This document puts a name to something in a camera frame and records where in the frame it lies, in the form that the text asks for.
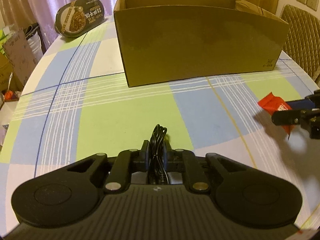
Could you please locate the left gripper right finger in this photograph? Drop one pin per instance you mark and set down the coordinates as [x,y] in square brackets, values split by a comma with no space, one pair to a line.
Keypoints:
[186,163]

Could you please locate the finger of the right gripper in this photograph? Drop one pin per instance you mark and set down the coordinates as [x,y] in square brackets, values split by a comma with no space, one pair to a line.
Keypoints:
[293,117]
[311,101]

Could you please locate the red snack packet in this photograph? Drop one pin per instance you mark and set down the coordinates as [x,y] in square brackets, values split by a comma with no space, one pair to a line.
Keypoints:
[272,104]

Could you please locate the checked tablecloth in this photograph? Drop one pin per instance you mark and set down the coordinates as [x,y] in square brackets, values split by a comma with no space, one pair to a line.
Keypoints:
[77,103]

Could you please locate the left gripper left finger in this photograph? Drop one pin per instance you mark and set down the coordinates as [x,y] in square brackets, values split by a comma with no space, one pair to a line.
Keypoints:
[124,165]

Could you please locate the brown cardboard carton stack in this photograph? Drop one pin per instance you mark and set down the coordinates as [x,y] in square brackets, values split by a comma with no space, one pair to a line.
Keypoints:
[18,60]

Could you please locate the large brown cardboard box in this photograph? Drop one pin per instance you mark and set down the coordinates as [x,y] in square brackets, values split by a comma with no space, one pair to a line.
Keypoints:
[169,40]

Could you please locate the dark oval noodle bowl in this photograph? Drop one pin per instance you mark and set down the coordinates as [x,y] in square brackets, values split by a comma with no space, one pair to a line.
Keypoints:
[78,17]

